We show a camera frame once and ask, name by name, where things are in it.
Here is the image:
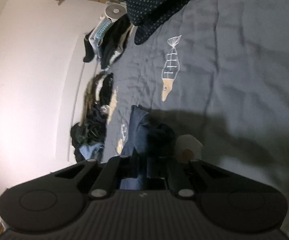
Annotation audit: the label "dotted navy pillow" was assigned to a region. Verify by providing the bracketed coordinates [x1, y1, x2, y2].
[126, 0, 223, 46]

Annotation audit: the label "grey printed quilt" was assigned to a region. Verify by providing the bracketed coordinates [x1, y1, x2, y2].
[101, 0, 289, 240]

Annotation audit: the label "black garment pile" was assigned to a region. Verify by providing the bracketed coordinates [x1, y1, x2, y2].
[94, 72, 115, 106]

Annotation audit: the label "light blue garment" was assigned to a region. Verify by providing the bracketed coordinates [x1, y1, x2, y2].
[79, 143, 105, 162]

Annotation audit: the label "stack of folded clothes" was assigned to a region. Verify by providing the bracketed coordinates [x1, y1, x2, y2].
[83, 14, 135, 71]

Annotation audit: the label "dark green garment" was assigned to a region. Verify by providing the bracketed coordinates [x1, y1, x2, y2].
[70, 104, 110, 157]

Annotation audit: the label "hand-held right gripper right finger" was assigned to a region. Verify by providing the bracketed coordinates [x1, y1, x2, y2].
[147, 158, 235, 200]

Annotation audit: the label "khaki folded clothes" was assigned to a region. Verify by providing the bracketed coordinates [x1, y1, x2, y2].
[83, 76, 100, 113]

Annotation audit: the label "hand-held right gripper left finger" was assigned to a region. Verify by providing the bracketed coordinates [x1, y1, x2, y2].
[56, 156, 147, 200]

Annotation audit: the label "navy printed T-shirt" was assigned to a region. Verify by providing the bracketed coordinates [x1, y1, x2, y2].
[120, 104, 178, 191]

